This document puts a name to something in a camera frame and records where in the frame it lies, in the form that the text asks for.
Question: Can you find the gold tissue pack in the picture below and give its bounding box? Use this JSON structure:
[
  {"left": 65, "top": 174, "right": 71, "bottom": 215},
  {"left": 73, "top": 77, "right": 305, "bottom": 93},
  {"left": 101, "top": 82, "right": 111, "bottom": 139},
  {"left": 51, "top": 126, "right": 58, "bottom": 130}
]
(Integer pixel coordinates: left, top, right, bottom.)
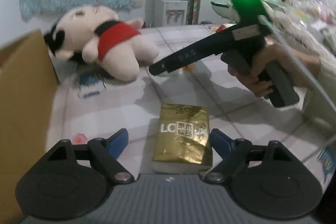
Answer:
[{"left": 153, "top": 103, "right": 213, "bottom": 173}]

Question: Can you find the person right hand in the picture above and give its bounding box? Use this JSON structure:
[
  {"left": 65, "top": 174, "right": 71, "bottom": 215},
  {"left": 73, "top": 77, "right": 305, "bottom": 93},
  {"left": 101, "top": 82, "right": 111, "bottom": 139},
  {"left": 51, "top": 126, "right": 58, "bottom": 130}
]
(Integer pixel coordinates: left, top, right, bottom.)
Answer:
[{"left": 227, "top": 43, "right": 321, "bottom": 98}]

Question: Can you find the white fringed blanket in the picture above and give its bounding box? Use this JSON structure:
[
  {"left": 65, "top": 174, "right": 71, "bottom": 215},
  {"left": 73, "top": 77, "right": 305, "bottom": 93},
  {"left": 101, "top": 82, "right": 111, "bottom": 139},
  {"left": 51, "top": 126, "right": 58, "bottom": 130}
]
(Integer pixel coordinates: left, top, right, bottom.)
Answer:
[{"left": 262, "top": 0, "right": 335, "bottom": 57}]

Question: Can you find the white water dispenser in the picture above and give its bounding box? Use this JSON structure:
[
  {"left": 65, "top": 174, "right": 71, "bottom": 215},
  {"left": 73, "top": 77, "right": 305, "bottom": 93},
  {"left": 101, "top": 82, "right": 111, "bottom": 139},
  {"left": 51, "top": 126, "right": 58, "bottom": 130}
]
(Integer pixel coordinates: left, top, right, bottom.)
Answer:
[{"left": 154, "top": 0, "right": 188, "bottom": 27}]

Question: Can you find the plastic bags pile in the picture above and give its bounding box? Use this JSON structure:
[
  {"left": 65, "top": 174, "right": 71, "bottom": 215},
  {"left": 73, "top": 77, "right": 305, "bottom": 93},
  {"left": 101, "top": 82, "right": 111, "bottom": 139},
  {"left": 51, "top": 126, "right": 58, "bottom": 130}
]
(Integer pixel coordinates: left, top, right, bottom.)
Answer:
[{"left": 280, "top": 0, "right": 335, "bottom": 55}]

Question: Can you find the brown cardboard box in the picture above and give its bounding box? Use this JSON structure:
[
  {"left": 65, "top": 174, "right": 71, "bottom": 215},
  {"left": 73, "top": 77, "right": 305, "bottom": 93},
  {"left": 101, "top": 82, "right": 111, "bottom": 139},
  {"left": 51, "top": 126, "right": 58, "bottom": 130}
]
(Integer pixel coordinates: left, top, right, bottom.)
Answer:
[{"left": 1, "top": 31, "right": 58, "bottom": 223}]

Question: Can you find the cream plush doll red bib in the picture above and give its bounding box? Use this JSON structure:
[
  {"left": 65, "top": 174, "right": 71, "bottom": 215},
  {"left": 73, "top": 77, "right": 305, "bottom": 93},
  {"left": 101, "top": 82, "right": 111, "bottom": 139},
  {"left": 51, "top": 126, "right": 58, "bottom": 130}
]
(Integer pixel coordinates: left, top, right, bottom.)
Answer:
[{"left": 44, "top": 5, "right": 159, "bottom": 83}]

